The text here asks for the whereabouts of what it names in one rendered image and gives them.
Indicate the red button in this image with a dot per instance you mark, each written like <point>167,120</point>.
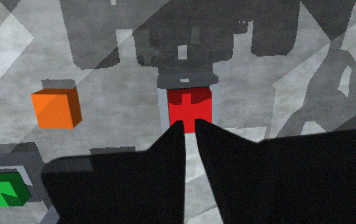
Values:
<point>186,97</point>

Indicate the green button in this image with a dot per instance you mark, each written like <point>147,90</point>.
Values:
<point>20,178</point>

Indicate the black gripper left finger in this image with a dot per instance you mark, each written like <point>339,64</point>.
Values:
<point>155,176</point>

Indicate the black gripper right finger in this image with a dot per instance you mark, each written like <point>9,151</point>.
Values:
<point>242,173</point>

